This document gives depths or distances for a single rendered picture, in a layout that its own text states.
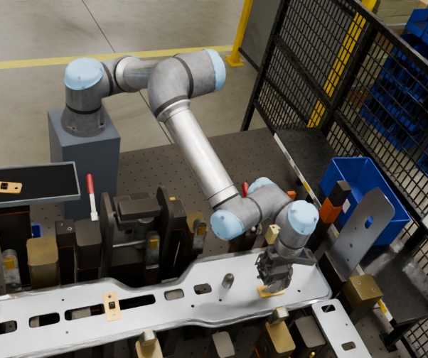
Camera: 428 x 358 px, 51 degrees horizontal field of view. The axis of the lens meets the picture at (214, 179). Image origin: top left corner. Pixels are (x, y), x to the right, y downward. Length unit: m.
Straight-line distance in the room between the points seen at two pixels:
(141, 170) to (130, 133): 1.31
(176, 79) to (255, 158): 1.19
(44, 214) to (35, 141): 1.42
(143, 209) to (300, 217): 0.43
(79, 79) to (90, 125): 0.17
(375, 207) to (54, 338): 0.93
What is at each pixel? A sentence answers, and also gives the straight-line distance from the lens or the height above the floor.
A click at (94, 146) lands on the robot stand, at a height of 1.08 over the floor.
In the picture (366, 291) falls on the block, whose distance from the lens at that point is 1.47.
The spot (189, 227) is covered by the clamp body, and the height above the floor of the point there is 1.07.
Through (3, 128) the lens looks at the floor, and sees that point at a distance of 3.38.
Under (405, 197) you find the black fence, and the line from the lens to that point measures 1.69.
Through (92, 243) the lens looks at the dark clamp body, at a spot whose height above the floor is 1.08.
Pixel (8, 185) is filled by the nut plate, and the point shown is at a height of 1.16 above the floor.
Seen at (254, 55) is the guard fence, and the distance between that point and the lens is 4.16.
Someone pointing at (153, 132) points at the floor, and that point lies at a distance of 3.38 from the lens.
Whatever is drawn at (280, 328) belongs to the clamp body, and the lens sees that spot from 1.30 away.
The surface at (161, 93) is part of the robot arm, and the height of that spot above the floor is 1.50.
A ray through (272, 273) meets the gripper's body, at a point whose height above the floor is 1.16.
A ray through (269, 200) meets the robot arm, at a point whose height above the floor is 1.35.
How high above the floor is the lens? 2.13
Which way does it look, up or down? 43 degrees down
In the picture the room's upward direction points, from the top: 16 degrees clockwise
